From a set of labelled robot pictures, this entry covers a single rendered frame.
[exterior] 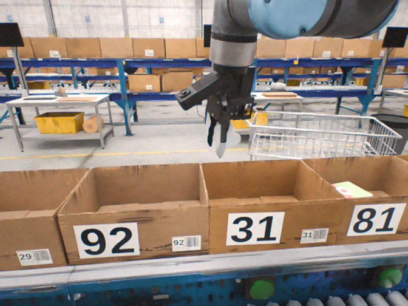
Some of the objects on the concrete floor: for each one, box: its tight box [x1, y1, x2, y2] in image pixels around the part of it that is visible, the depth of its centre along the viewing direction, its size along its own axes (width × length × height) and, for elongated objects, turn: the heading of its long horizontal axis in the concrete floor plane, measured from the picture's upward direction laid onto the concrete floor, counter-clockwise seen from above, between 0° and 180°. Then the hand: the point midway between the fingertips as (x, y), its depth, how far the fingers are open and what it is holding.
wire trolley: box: [243, 103, 403, 160], centre depth 211 cm, size 107×56×103 cm, turn 73°
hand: (212, 148), depth 61 cm, fingers open, 5 cm apart
